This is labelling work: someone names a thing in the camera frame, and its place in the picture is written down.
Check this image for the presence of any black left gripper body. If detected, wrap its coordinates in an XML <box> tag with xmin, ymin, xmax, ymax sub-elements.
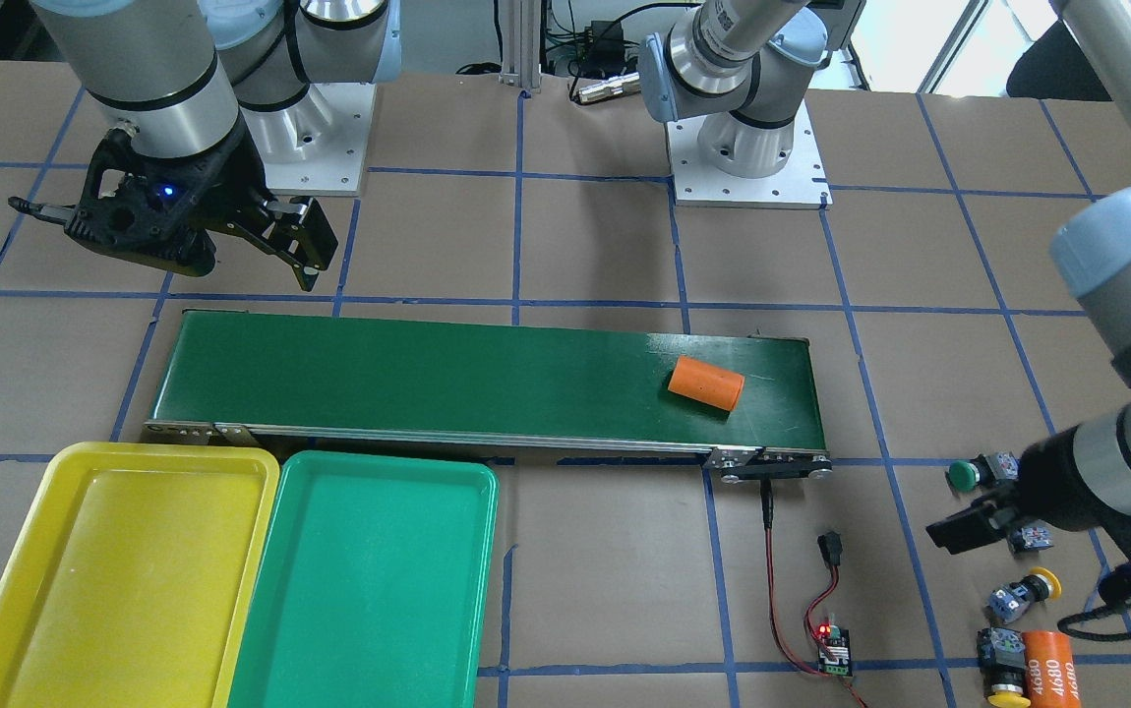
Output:
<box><xmin>1003</xmin><ymin>432</ymin><xmax>1131</xmax><ymax>606</ymax></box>

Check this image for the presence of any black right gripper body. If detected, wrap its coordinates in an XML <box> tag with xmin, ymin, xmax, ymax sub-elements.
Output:
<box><xmin>64</xmin><ymin>126</ymin><xmax>269</xmax><ymax>277</ymax></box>

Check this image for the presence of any yellow push button switch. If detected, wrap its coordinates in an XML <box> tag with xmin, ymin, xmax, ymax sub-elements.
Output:
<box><xmin>986</xmin><ymin>567</ymin><xmax>1063</xmax><ymax>624</ymax></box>

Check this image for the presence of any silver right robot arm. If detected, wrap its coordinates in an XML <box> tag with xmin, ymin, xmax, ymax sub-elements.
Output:
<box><xmin>9</xmin><ymin>1</ymin><xmax>402</xmax><ymax>291</ymax></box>

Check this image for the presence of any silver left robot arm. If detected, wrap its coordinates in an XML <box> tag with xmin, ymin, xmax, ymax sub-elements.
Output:
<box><xmin>637</xmin><ymin>1</ymin><xmax>1131</xmax><ymax>611</ymax></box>

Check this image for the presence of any yellow mushroom push button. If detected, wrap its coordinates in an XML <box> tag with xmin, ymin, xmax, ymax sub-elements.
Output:
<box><xmin>976</xmin><ymin>627</ymin><xmax>1031</xmax><ymax>707</ymax></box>

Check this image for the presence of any small motor controller board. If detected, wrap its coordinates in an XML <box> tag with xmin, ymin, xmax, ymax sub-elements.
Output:
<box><xmin>812</xmin><ymin>621</ymin><xmax>854</xmax><ymax>679</ymax></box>

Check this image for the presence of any green conveyor belt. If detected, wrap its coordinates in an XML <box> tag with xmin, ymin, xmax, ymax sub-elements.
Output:
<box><xmin>144</xmin><ymin>310</ymin><xmax>832</xmax><ymax>480</ymax></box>

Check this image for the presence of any plain orange cylinder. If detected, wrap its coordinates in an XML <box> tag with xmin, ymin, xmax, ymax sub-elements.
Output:
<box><xmin>666</xmin><ymin>355</ymin><xmax>745</xmax><ymax>413</ymax></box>

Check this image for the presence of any black power adapter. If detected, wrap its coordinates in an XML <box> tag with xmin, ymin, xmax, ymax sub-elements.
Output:
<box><xmin>580</xmin><ymin>20</ymin><xmax>625</xmax><ymax>62</ymax></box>

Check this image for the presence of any green plastic tray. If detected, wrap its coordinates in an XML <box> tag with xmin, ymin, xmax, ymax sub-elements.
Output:
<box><xmin>228</xmin><ymin>449</ymin><xmax>499</xmax><ymax>707</ymax></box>

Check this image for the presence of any yellow plastic tray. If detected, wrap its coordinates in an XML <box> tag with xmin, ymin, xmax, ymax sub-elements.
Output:
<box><xmin>0</xmin><ymin>442</ymin><xmax>279</xmax><ymax>707</ymax></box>

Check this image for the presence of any green push button switch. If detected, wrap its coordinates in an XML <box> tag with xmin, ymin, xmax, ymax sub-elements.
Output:
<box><xmin>944</xmin><ymin>451</ymin><xmax>1019</xmax><ymax>494</ymax></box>

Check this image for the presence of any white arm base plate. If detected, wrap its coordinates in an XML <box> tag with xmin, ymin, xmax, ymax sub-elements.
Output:
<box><xmin>666</xmin><ymin>100</ymin><xmax>834</xmax><ymax>209</ymax></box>
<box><xmin>242</xmin><ymin>84</ymin><xmax>378</xmax><ymax>198</ymax></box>

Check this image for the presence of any red black power cable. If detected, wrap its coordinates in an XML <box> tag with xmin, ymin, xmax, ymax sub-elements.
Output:
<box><xmin>757</xmin><ymin>480</ymin><xmax>866</xmax><ymax>708</ymax></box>

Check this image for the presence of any aluminium frame post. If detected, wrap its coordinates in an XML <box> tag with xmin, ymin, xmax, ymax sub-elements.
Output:
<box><xmin>497</xmin><ymin>1</ymin><xmax>544</xmax><ymax>95</ymax></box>

